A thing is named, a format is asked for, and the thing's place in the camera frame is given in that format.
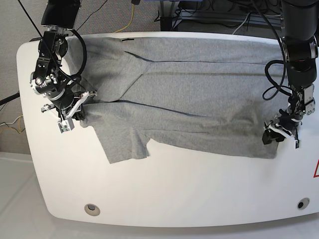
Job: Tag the grey T-shirt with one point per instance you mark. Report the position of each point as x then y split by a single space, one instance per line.
199 94

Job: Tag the right table grommet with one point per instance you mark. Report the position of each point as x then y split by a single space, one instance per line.
303 203

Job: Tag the black table leg base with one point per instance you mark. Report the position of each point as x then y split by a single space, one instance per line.
166 23

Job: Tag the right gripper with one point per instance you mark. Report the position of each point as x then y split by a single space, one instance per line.
69 106

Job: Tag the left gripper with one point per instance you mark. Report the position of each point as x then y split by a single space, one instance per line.
281 127

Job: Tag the red triangle sticker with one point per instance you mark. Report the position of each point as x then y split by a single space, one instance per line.
316 173

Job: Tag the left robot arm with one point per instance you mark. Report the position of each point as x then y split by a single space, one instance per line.
295 74

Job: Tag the left table grommet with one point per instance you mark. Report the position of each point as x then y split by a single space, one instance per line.
92 210

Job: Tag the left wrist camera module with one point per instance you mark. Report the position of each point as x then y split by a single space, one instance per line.
66 125

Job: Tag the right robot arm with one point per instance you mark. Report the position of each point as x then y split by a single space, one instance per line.
48 79

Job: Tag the table grommet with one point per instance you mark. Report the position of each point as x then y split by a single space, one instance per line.
303 203
92 210

